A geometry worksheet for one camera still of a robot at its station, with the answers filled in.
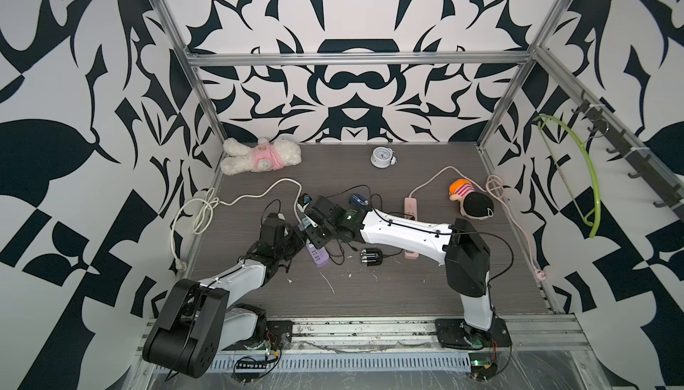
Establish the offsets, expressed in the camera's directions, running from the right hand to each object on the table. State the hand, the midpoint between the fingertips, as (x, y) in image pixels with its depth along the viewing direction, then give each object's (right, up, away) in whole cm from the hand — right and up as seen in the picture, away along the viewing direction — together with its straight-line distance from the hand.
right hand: (309, 227), depth 82 cm
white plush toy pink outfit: (-21, +23, +23) cm, 39 cm away
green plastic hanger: (+73, +32, -2) cm, 80 cm away
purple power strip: (+3, -10, +4) cm, 11 cm away
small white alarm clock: (+27, +23, +29) cm, 46 cm away
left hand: (-2, -3, +8) cm, 9 cm away
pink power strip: (+34, +2, +14) cm, 37 cm away
